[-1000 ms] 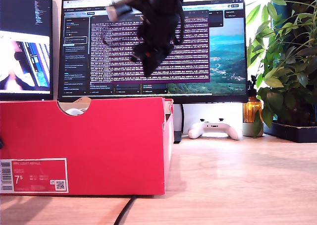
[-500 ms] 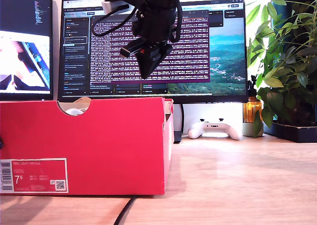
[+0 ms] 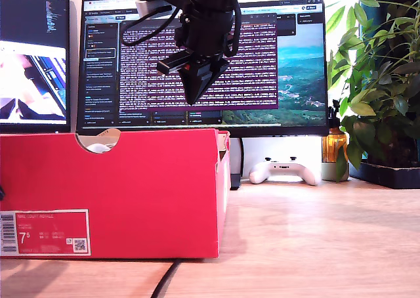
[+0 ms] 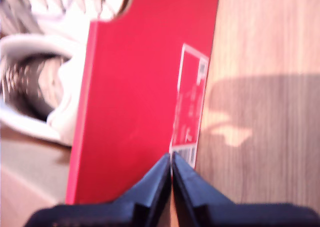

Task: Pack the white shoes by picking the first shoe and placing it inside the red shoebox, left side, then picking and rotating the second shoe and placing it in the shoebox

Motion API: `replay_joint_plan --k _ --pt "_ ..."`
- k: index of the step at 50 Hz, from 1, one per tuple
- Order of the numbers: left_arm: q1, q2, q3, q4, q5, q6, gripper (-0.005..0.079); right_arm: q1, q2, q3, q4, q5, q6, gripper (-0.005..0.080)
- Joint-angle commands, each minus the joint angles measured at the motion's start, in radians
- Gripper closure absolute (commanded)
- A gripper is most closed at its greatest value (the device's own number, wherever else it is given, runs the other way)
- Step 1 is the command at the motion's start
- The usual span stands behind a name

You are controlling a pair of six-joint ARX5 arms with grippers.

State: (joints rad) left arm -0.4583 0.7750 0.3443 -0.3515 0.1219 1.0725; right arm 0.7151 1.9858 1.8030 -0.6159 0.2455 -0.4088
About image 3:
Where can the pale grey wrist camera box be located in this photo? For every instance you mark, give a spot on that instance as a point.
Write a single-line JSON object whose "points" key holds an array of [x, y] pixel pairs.
{"points": [[151, 6]]}

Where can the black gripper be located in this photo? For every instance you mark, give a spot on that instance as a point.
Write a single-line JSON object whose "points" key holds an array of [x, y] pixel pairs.
{"points": [[206, 35]]}

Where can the wide black computer monitor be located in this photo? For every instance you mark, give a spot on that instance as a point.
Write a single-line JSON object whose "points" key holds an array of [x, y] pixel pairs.
{"points": [[288, 81]]}

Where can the pale green pot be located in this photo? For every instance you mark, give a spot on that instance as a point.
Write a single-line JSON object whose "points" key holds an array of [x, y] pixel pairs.
{"points": [[328, 171]]}

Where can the amber pump bottle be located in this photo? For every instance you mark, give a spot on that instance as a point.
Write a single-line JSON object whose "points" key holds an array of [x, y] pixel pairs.
{"points": [[334, 143]]}

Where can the black plant tray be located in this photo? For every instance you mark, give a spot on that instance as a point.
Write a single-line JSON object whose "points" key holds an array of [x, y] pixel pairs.
{"points": [[387, 176]]}

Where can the narrow black computer monitor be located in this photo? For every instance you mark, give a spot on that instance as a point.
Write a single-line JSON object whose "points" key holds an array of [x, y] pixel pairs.
{"points": [[33, 22]]}

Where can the green leafy houseplant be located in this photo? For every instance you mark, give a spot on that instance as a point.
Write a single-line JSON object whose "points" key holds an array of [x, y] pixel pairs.
{"points": [[377, 91]]}

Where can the red cardboard shoebox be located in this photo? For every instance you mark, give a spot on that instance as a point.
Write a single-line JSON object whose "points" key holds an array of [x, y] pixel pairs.
{"points": [[147, 196]]}

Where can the white game controller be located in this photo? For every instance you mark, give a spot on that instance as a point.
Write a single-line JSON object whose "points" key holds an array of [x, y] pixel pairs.
{"points": [[262, 175]]}

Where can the white leather sneaker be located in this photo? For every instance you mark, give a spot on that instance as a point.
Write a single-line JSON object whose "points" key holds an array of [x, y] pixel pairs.
{"points": [[96, 148]]}

